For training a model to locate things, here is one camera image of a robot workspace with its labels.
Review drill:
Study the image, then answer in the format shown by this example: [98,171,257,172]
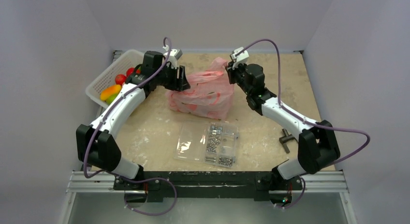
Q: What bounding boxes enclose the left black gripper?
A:
[155,62,190,92]

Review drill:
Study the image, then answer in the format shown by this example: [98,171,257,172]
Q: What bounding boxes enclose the pink plastic bag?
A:
[166,57,234,120]

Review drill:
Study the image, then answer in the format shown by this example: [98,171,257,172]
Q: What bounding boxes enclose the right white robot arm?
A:
[226,62,340,189]

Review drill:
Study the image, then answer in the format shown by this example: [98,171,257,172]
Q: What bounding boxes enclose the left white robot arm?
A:
[76,49,190,190]

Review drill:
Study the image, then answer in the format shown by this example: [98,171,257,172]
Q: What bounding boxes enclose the large red apple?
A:
[126,67,135,77]

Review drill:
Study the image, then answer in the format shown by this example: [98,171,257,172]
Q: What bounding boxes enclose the white plastic basket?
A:
[85,49,144,108]

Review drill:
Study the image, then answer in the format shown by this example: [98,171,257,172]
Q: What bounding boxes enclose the small red apple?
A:
[115,74,127,86]

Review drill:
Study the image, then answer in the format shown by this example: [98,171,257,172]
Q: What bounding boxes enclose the orange yellow mango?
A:
[100,84,122,101]

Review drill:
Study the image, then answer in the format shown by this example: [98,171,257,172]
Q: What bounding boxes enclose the green lime fruit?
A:
[105,93,118,105]

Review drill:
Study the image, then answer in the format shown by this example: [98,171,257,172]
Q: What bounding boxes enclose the clear plastic screw box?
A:
[174,121,239,168]

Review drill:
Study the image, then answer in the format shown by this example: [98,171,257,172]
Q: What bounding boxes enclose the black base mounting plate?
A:
[113,171,303,202]

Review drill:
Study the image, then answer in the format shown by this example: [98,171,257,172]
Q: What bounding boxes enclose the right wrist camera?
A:
[230,47,249,70]

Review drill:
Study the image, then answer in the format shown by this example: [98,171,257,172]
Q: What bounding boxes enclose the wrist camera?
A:
[230,47,249,70]
[163,45,183,69]

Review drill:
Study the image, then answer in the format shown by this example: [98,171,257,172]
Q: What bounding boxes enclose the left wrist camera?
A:
[163,45,183,69]

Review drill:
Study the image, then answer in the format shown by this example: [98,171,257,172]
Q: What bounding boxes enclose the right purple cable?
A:
[235,39,371,210]

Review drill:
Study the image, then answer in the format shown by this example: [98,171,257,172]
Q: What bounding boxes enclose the purple cable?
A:
[235,39,371,210]
[82,37,177,217]

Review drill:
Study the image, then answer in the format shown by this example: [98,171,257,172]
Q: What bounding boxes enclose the black T-handle tool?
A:
[279,129,295,154]

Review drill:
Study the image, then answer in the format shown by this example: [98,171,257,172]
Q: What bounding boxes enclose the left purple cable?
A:
[82,37,177,217]

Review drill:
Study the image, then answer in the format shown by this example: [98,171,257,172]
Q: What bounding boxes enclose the aluminium frame rail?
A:
[66,170,349,194]

